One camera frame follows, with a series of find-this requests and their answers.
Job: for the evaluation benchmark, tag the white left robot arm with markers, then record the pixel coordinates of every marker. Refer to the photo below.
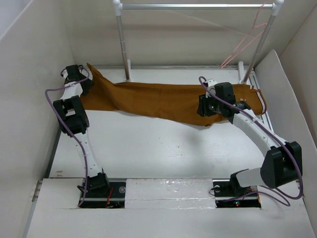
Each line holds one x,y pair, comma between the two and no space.
74,121

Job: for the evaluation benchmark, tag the silver white clothes rack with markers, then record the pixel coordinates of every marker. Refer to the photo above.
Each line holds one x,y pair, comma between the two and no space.
186,34

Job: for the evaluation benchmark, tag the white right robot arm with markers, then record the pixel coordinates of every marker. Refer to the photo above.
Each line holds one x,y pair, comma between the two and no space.
282,160

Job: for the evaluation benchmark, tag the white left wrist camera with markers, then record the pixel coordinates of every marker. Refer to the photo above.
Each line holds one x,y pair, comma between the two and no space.
64,74

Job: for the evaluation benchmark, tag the pink wire hanger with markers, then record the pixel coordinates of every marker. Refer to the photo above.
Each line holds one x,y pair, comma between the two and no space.
243,44

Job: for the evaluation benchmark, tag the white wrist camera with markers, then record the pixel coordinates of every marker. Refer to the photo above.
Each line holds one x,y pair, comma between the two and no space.
64,74
211,88

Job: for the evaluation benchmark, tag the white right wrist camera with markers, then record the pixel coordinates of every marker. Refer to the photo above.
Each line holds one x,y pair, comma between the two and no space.
211,88

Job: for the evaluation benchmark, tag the brown trousers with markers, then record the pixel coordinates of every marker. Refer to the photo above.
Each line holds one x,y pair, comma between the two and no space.
166,101

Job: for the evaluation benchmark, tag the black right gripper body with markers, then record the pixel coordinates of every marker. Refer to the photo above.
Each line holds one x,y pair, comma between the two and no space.
210,106

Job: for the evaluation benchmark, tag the white foam board strip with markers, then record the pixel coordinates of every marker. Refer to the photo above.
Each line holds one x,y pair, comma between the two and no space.
171,194

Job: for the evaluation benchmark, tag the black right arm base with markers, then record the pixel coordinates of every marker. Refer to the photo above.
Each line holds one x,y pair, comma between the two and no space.
229,194

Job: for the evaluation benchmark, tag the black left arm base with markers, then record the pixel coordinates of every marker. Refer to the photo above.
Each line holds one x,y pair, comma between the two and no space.
101,192

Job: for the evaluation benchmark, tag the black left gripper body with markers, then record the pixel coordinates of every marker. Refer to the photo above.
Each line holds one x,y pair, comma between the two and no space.
88,85

